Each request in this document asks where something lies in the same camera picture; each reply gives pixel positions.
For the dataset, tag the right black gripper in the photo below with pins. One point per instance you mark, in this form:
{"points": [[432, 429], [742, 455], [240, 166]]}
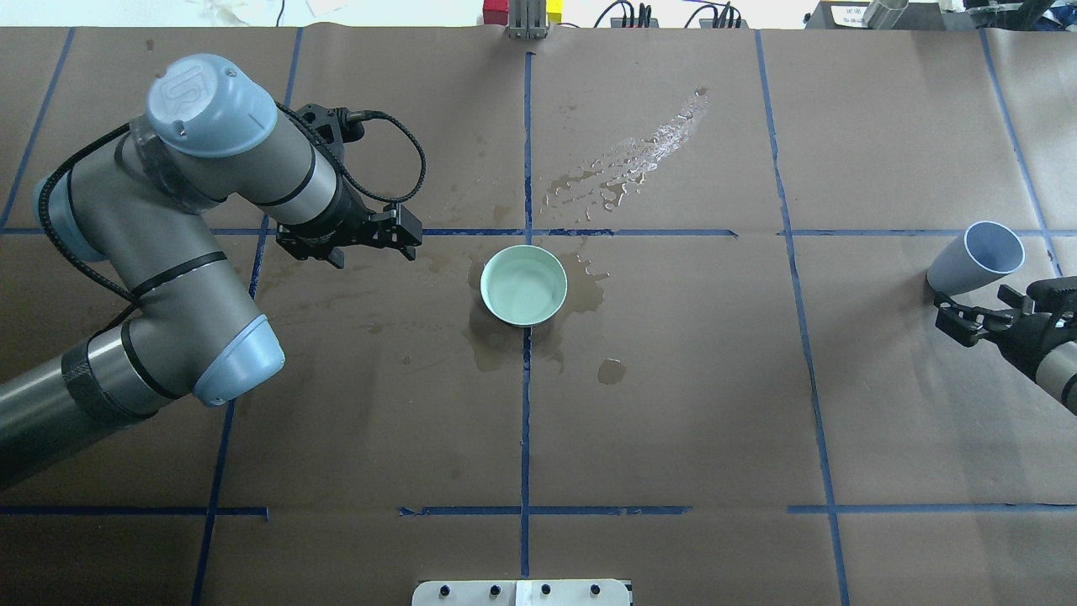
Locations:
{"points": [[1028, 337]]}

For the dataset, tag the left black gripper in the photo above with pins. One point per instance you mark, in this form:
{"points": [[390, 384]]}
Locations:
{"points": [[344, 214]]}

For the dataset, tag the light blue cup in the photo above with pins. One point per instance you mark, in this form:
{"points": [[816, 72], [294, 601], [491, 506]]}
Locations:
{"points": [[983, 253]]}

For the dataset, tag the mint green bowl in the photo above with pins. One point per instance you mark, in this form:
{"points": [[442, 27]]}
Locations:
{"points": [[524, 285]]}

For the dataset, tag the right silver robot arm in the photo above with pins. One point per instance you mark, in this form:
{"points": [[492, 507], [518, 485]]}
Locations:
{"points": [[1057, 374]]}

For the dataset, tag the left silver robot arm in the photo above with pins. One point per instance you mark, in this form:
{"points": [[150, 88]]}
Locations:
{"points": [[127, 211]]}

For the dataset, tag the red blue yellow blocks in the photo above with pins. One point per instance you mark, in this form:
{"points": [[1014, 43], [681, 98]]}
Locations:
{"points": [[495, 12]]}

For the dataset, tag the small metal cup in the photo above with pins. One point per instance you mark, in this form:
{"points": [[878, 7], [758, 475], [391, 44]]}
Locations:
{"points": [[883, 14]]}

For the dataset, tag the aluminium frame post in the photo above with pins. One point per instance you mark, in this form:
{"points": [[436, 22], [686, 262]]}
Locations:
{"points": [[527, 19]]}

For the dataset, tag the white pedestal column base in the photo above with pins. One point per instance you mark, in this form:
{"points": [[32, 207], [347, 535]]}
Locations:
{"points": [[599, 591]]}

